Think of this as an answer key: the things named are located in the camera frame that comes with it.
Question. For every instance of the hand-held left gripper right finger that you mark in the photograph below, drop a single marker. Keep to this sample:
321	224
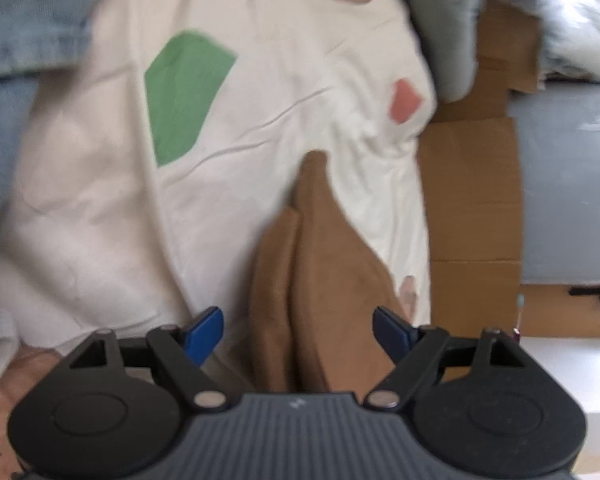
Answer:
392	332

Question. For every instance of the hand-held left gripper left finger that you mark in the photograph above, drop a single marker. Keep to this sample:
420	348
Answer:
205	335

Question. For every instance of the brown printed t-shirt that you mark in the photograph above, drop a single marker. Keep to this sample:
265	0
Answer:
325	285

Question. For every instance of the flattened cardboard sheet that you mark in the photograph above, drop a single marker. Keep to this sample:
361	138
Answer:
470	185

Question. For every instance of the cream printed bear blanket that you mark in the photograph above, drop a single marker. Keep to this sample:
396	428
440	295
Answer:
280	85

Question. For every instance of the grey neck pillow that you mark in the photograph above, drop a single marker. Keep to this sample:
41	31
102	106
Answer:
450	35

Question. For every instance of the blue denim garment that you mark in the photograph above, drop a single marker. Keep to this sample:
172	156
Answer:
30	25

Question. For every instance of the white pillow in plastic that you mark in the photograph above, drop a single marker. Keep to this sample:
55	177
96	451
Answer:
570	20

